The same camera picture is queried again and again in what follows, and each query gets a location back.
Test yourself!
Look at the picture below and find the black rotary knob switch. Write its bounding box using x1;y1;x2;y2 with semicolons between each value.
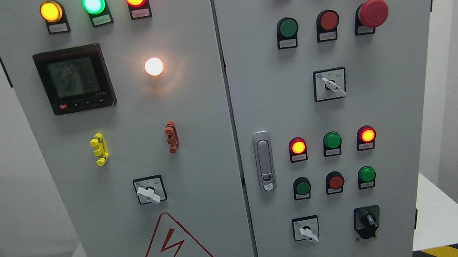
353;205;381;240

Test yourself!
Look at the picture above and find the white selector switch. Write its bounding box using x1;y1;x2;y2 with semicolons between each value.
313;67;347;103
292;215;320;244

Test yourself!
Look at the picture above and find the green push button lower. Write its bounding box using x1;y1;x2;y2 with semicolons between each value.
293;176;312;201

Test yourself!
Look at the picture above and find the lit green indicator lamp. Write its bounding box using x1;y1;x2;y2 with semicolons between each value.
82;0;114;27

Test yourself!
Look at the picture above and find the green push button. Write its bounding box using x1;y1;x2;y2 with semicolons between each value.
276;17;299;50
293;176;312;201

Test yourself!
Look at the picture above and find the lit red lamp middle left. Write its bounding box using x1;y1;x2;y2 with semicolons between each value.
288;137;308;163

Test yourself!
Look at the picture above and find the green lamp lower right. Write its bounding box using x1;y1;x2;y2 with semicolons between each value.
357;165;377;190

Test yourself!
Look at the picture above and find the lit red lamp left door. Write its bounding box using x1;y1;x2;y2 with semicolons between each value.
125;0;152;20

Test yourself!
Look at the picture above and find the red push button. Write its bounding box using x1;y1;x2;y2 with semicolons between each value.
325;171;345;195
316;9;340;43

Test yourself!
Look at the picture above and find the white selector switch upper right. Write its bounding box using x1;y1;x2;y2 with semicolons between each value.
313;67;347;103

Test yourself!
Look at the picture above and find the red push button upper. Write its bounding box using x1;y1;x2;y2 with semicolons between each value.
316;9;340;43

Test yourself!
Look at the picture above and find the green lamp middle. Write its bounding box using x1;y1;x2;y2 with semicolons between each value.
323;131;342;157

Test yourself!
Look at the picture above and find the yellow terminal clip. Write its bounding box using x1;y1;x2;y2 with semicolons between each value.
90;133;110;167

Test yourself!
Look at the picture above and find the white selector switch left door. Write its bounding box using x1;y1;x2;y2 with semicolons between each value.
133;175;168;205

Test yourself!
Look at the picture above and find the glowing white round lamp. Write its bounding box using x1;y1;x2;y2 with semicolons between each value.
144;57;164;77

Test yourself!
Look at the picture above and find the white selector switch lower right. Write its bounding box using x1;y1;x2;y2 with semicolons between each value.
292;215;320;244

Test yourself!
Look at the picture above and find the red lamp middle right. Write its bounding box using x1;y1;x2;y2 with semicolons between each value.
356;125;377;151

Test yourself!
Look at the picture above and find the grey electrical control cabinet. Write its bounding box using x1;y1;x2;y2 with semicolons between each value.
0;0;431;257

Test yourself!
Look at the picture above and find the red terminal clip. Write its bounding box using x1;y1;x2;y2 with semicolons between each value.
165;121;180;154

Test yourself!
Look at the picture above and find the green push button upper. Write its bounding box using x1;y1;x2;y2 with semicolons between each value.
276;17;299;50

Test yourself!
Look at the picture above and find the black digital power meter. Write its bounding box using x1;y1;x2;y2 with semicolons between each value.
33;43;117;116

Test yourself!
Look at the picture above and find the silver door lock handle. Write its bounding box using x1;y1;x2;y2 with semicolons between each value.
252;130;276;192

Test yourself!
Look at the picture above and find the yellow indicator lamp top left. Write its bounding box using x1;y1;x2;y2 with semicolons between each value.
39;0;70;34

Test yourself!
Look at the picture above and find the red push button lower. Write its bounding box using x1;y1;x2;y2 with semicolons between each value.
325;171;345;195

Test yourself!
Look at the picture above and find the red mushroom emergency stop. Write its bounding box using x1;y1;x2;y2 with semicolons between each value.
354;0;389;36

